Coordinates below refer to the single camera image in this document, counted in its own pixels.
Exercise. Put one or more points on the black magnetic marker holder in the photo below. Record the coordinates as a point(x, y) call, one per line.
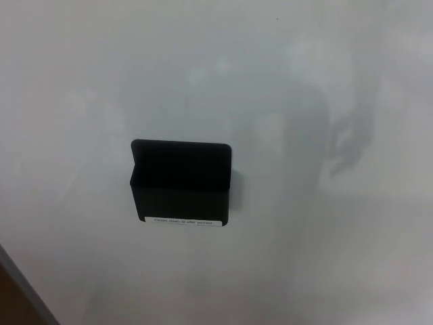
point(179, 199)

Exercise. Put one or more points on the white magnetic whiteboard grey frame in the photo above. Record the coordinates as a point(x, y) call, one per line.
point(304, 237)

